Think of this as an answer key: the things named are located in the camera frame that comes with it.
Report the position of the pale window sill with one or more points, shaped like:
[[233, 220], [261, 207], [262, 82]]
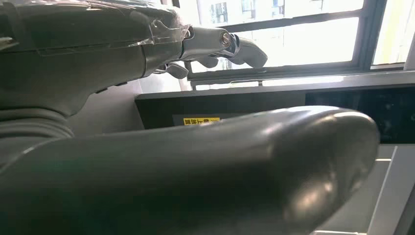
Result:
[[324, 82]]

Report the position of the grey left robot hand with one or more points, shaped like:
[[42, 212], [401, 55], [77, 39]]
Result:
[[81, 48]]

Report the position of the black inbound scanner machine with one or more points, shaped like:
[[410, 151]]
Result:
[[259, 103]]

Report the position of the dark window frame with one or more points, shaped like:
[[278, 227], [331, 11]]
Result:
[[368, 32]]

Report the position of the aluminium conveyor frame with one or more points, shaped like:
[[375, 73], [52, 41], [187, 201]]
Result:
[[389, 194]]

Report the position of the yellow black column label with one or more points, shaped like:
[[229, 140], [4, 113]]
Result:
[[201, 121]]

